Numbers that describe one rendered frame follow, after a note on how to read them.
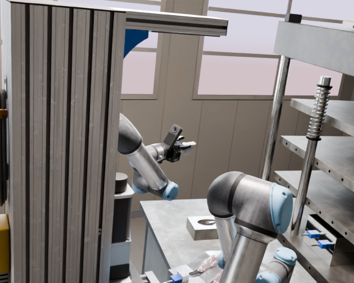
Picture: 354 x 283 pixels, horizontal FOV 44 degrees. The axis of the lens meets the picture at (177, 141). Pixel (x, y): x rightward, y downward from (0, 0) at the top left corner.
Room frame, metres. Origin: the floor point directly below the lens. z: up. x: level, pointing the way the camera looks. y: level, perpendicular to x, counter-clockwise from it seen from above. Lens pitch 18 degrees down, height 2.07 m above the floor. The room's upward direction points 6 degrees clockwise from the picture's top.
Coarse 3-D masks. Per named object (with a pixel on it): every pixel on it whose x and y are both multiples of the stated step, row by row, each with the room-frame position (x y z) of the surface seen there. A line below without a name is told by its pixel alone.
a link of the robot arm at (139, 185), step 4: (136, 172) 1.68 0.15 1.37; (136, 176) 1.68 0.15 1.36; (140, 176) 1.68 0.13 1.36; (132, 180) 1.70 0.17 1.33; (136, 180) 1.68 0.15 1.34; (140, 180) 1.67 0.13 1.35; (144, 180) 1.66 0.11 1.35; (132, 184) 1.70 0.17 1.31; (136, 184) 1.68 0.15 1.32; (140, 184) 1.66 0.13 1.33; (144, 184) 1.65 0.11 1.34; (132, 188) 1.70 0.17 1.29; (136, 188) 1.68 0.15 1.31; (140, 188) 1.68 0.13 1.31; (144, 188) 1.65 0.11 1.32; (136, 192) 1.68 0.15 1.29; (140, 192) 1.68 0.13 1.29; (144, 192) 1.68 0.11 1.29
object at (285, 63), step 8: (280, 64) 2.79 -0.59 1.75; (288, 64) 2.78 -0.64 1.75; (280, 72) 2.78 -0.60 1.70; (288, 72) 2.79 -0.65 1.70; (280, 80) 2.78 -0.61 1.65; (280, 88) 2.77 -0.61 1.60; (280, 96) 2.77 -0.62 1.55; (280, 104) 2.77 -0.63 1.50; (272, 112) 2.79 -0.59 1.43; (280, 112) 2.78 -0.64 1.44; (272, 120) 2.78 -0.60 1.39; (272, 128) 2.78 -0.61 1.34; (272, 136) 2.77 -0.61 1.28; (272, 144) 2.77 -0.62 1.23; (272, 152) 2.77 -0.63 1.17; (264, 160) 2.79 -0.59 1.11; (272, 160) 2.78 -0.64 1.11; (264, 168) 2.78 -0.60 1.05; (264, 176) 2.77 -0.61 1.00
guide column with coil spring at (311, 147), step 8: (320, 80) 2.41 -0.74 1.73; (328, 80) 2.39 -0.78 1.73; (320, 88) 2.40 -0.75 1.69; (320, 96) 2.40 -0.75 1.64; (312, 128) 2.40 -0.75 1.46; (312, 136) 2.39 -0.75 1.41; (312, 144) 2.39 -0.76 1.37; (312, 152) 2.39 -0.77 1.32; (304, 160) 2.42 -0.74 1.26; (312, 160) 2.39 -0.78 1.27; (304, 168) 2.40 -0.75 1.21; (304, 176) 2.39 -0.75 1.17; (304, 184) 2.39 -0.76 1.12; (304, 192) 2.39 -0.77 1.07; (296, 200) 2.41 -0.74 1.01; (304, 200) 2.39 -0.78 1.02; (296, 208) 2.40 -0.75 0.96; (296, 216) 2.39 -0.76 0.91; (296, 224) 2.39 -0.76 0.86; (296, 232) 2.39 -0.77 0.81
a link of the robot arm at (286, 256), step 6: (276, 252) 1.30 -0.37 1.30; (282, 252) 1.30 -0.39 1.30; (288, 252) 1.31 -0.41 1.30; (276, 258) 1.29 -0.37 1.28; (282, 258) 1.28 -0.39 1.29; (288, 258) 1.28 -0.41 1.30; (294, 258) 1.28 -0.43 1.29; (288, 264) 1.27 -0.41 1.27; (294, 264) 1.28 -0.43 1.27; (288, 270) 1.26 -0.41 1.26; (288, 276) 1.26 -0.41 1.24; (288, 282) 1.29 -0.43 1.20
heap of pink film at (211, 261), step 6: (210, 258) 1.85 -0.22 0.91; (216, 258) 1.83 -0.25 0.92; (204, 264) 1.82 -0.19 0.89; (210, 264) 1.81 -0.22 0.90; (216, 264) 1.81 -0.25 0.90; (198, 270) 1.81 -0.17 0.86; (204, 270) 1.80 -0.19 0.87; (222, 270) 1.78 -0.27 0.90; (216, 276) 1.74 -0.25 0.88; (216, 282) 1.71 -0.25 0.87
